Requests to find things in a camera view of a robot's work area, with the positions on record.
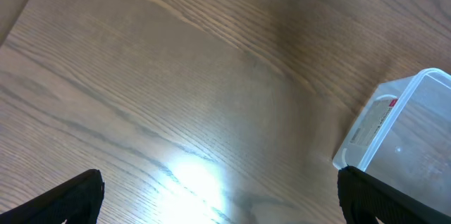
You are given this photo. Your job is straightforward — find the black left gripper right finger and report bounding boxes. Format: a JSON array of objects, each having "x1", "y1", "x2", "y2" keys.
[{"x1": 338, "y1": 166, "x2": 450, "y2": 224}]

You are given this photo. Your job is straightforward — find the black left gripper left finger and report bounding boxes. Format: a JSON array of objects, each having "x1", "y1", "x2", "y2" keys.
[{"x1": 1, "y1": 169, "x2": 105, "y2": 224}]

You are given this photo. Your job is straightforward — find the clear plastic container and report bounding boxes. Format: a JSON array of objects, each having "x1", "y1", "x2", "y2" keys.
[{"x1": 333, "y1": 68, "x2": 450, "y2": 215}]

